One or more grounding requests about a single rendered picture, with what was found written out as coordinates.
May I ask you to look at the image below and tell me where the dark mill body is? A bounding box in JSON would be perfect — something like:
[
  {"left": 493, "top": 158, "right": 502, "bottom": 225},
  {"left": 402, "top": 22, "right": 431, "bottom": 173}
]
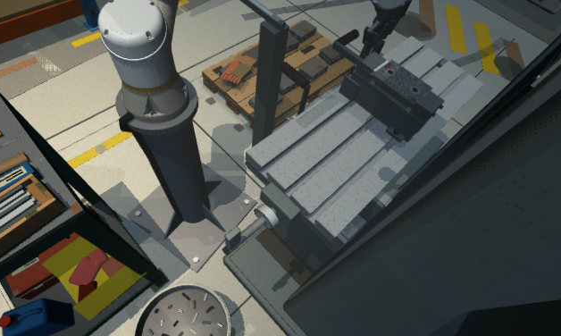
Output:
[{"left": 283, "top": 18, "right": 561, "bottom": 336}]

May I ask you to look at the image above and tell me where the dark grey plate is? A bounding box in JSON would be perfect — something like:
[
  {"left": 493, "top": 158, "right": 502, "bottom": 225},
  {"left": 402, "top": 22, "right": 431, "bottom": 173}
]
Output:
[
  {"left": 289, "top": 20, "right": 318, "bottom": 43},
  {"left": 318, "top": 44, "right": 345, "bottom": 65},
  {"left": 278, "top": 71, "right": 297, "bottom": 95},
  {"left": 298, "top": 55, "right": 330, "bottom": 80}
]

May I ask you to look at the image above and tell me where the brown cardboard tube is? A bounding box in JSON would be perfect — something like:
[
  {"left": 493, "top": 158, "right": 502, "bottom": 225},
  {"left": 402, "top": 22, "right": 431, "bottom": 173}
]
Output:
[{"left": 0, "top": 152, "right": 30, "bottom": 185}]

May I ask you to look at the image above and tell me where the wooden tray with grey rods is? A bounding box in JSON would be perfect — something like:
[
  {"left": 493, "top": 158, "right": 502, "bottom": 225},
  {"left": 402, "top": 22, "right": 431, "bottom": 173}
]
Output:
[{"left": 0, "top": 173, "right": 58, "bottom": 249}]

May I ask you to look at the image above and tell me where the blue stand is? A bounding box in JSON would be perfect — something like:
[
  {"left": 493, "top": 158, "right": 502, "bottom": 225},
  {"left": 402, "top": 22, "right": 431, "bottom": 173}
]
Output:
[{"left": 79, "top": 0, "right": 103, "bottom": 32}]

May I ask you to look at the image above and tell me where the grey floor tray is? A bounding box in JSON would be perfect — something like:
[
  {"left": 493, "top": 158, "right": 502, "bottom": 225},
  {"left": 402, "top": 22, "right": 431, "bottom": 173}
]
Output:
[{"left": 222, "top": 227, "right": 313, "bottom": 336}]

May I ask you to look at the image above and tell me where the dark steel post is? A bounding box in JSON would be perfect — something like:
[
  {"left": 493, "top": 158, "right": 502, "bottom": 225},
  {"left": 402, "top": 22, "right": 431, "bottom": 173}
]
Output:
[{"left": 239, "top": 0, "right": 291, "bottom": 147}]

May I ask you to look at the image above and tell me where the orange ribbed box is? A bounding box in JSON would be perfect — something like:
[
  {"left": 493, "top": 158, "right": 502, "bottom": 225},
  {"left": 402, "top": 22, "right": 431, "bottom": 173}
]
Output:
[{"left": 220, "top": 60, "right": 253, "bottom": 86}]

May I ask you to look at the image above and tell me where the red toolbox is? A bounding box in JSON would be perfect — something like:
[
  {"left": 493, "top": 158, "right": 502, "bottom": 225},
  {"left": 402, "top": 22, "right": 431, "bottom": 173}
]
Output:
[{"left": 4, "top": 231, "right": 82, "bottom": 300}]

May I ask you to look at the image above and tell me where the orange workbench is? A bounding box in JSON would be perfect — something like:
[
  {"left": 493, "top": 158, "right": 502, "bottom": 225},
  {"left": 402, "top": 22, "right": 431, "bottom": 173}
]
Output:
[{"left": 0, "top": 0, "right": 84, "bottom": 51}]

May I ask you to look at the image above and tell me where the black shelf cart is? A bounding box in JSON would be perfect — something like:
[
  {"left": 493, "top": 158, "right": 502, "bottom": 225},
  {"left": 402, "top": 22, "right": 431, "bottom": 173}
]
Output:
[{"left": 0, "top": 83, "right": 169, "bottom": 294}]

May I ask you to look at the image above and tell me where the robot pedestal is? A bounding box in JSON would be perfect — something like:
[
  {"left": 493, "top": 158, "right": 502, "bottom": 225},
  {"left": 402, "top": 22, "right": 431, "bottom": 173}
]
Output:
[{"left": 115, "top": 79, "right": 258, "bottom": 274}]

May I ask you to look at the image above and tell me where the blue jerry can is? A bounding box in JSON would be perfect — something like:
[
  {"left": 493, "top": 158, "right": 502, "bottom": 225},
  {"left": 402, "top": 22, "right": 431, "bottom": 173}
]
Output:
[{"left": 0, "top": 298, "right": 76, "bottom": 336}]

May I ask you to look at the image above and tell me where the wooden pallet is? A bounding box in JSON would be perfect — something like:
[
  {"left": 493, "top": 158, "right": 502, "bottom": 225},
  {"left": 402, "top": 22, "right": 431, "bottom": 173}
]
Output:
[{"left": 201, "top": 19, "right": 356, "bottom": 128}]

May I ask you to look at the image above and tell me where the blue labelled box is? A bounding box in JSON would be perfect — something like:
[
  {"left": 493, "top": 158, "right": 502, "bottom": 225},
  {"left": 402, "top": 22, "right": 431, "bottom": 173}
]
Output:
[{"left": 0, "top": 162, "right": 42, "bottom": 204}]

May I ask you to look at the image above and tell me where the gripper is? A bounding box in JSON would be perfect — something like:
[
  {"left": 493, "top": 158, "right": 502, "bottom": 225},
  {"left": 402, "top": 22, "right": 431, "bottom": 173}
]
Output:
[{"left": 361, "top": 4, "right": 410, "bottom": 60}]

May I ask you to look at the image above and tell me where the black-handled vise lever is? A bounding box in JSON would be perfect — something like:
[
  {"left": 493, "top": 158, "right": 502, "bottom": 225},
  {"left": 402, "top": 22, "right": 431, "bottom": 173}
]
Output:
[{"left": 331, "top": 29, "right": 373, "bottom": 72}]

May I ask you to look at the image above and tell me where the black bar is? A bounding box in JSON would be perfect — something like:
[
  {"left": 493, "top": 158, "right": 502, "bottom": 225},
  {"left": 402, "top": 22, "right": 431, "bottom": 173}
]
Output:
[{"left": 280, "top": 62, "right": 313, "bottom": 116}]

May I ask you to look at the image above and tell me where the silver table crank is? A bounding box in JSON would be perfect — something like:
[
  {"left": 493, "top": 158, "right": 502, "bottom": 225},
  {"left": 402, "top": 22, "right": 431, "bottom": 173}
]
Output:
[{"left": 223, "top": 205, "right": 281, "bottom": 256}]

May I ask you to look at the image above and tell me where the round grey scrap bin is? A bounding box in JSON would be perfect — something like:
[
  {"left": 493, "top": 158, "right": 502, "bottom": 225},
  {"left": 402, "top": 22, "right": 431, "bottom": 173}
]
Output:
[{"left": 134, "top": 282, "right": 233, "bottom": 336}]

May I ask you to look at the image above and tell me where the red rag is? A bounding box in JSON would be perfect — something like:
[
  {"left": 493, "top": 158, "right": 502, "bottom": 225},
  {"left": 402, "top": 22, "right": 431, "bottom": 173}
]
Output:
[{"left": 68, "top": 248, "right": 126, "bottom": 287}]

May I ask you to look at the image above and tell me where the dark grey vise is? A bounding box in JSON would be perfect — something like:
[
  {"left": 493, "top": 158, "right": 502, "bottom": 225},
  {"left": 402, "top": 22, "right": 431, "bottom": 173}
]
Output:
[{"left": 339, "top": 50, "right": 446, "bottom": 142}]

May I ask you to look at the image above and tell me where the speckled grey wear plate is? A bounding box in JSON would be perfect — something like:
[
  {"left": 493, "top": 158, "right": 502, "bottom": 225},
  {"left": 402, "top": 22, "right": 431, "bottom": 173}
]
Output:
[{"left": 373, "top": 59, "right": 433, "bottom": 105}]

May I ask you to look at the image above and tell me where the grey slotted mill table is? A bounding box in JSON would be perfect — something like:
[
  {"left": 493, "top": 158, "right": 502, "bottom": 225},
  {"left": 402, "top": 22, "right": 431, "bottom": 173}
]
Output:
[{"left": 245, "top": 35, "right": 485, "bottom": 239}]

